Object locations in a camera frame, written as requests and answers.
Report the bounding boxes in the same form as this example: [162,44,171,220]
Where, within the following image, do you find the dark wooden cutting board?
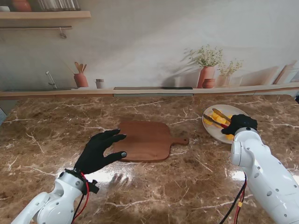
[113,120,190,163]

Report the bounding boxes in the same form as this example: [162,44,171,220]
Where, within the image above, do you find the red wrist cable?
[72,172,91,221]
[231,172,248,224]

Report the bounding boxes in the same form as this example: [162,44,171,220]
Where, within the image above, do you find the printed kitchen scene backdrop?
[0,0,299,100]

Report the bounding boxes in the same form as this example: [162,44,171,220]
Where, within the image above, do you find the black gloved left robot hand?
[74,128,128,175]

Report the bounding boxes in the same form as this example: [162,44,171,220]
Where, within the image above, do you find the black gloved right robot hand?
[221,114,258,136]

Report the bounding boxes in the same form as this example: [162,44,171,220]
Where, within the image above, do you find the beige round plate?
[202,104,249,143]

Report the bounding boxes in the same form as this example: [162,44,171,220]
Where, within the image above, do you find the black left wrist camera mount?
[85,179,100,194]

